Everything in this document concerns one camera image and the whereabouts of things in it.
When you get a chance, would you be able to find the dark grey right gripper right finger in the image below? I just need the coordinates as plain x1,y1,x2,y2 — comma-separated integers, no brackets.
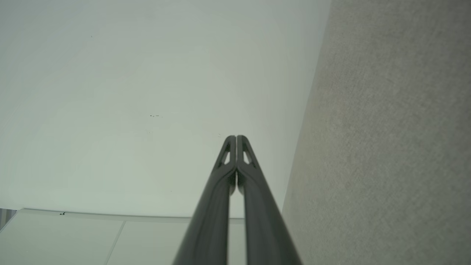
237,135,303,265

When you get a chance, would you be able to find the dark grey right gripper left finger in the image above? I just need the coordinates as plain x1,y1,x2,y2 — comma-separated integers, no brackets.
173,135,237,265

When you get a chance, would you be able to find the grey fabric sofa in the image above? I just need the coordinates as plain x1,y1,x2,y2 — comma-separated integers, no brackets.
281,0,471,265

